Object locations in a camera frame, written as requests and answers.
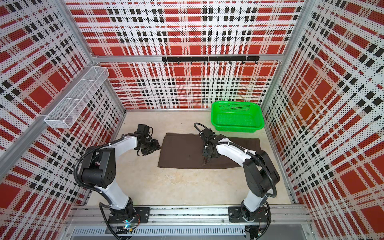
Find brown trousers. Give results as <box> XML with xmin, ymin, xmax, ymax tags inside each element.
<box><xmin>157</xmin><ymin>132</ymin><xmax>265</xmax><ymax>170</ymax></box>

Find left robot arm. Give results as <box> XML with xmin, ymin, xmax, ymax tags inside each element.
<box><xmin>74</xmin><ymin>134</ymin><xmax>161</xmax><ymax>221</ymax></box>

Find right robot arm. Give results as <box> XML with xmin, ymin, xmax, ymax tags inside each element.
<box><xmin>202</xmin><ymin>135</ymin><xmax>280</xmax><ymax>222</ymax></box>

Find green plastic basket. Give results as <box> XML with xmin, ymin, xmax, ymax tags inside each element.
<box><xmin>211</xmin><ymin>101</ymin><xmax>265</xmax><ymax>133</ymax></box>

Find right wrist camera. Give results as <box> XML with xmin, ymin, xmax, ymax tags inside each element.
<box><xmin>199</xmin><ymin>128</ymin><xmax>217</xmax><ymax>145</ymax></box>

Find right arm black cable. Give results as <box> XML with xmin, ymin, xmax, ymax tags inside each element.
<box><xmin>193</xmin><ymin>122</ymin><xmax>278</xmax><ymax>240</ymax></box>

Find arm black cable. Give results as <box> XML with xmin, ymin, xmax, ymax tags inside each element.
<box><xmin>193</xmin><ymin>122</ymin><xmax>278</xmax><ymax>240</ymax></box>
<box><xmin>73</xmin><ymin>125</ymin><xmax>154</xmax><ymax>240</ymax></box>

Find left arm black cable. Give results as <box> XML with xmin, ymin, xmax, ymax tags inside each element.
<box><xmin>73</xmin><ymin>125</ymin><xmax>154</xmax><ymax>240</ymax></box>

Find white wire mesh shelf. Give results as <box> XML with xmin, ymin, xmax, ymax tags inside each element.
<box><xmin>44</xmin><ymin>66</ymin><xmax>109</xmax><ymax>129</ymax></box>

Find black hook rail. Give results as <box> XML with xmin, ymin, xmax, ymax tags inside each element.
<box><xmin>162</xmin><ymin>56</ymin><xmax>260</xmax><ymax>64</ymax></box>

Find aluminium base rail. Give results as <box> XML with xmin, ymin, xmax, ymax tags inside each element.
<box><xmin>64</xmin><ymin>204</ymin><xmax>313</xmax><ymax>240</ymax></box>

